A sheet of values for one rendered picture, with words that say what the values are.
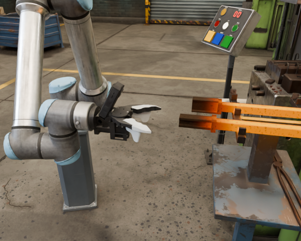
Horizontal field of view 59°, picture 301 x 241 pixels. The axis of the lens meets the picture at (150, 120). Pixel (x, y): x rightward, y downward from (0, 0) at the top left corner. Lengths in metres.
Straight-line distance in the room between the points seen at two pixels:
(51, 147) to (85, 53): 0.51
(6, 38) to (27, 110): 5.59
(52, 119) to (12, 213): 1.29
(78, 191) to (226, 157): 1.07
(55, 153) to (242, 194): 0.62
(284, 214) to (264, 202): 0.06
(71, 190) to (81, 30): 1.05
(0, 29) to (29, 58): 5.56
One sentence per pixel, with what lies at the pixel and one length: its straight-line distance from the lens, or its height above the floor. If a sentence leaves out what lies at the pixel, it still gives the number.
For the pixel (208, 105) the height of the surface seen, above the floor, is 1.01.
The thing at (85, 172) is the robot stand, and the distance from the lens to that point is 1.75.
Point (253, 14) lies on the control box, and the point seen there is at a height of 1.17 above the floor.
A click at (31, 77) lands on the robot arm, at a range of 1.00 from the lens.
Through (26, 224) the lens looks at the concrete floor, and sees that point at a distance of 1.97.
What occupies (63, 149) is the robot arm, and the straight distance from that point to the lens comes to 0.91.
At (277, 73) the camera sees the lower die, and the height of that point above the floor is 0.96.
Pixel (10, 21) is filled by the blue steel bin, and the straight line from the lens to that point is 6.31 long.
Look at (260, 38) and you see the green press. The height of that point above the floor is 0.24.
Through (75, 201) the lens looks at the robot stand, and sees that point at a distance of 1.90.
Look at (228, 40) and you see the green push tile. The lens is 1.84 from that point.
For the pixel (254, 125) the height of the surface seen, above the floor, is 1.02.
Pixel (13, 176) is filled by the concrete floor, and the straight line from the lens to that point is 2.39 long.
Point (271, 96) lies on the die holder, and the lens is 1.34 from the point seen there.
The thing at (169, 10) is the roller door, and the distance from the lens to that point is 9.52.
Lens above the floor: 1.37
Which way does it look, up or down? 28 degrees down
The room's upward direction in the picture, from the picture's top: straight up
